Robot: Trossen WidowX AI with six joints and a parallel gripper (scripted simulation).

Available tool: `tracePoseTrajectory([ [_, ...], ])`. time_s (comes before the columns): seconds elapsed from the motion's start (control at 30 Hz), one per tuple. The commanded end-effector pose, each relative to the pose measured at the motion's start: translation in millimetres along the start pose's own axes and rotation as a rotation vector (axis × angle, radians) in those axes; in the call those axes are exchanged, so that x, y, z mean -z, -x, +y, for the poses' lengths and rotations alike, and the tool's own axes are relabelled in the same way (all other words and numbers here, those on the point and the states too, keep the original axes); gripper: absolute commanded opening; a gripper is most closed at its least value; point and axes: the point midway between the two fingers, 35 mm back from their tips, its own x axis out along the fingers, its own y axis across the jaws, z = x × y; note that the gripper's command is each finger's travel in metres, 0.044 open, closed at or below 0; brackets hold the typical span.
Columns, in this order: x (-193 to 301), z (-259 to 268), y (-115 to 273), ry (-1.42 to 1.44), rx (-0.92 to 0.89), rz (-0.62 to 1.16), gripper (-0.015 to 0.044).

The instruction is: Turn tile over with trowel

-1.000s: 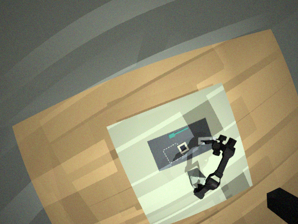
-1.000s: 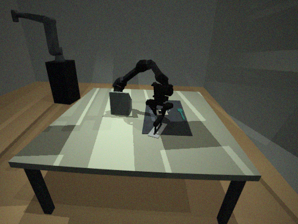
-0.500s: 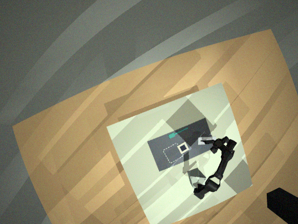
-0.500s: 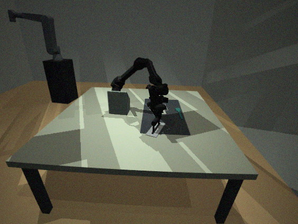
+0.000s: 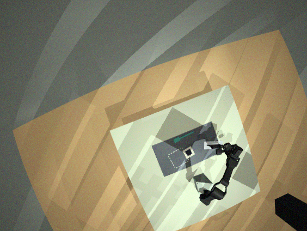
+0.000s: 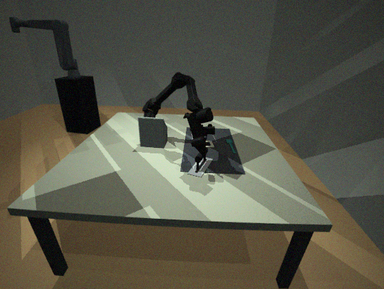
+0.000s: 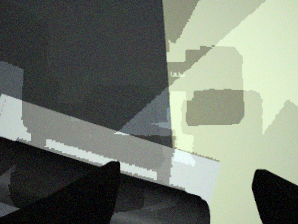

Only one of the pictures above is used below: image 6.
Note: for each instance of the cream square tile with dark centre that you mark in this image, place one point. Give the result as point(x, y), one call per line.
point(209, 144)

